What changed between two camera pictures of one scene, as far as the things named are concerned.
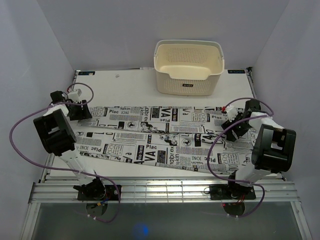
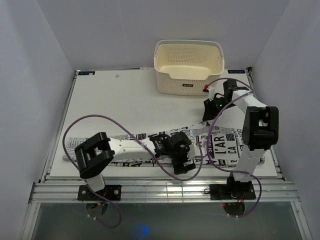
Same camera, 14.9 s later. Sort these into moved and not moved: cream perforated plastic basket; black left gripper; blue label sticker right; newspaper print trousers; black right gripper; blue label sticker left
Moved: newspaper print trousers; black left gripper; black right gripper
Not moved: blue label sticker right; cream perforated plastic basket; blue label sticker left
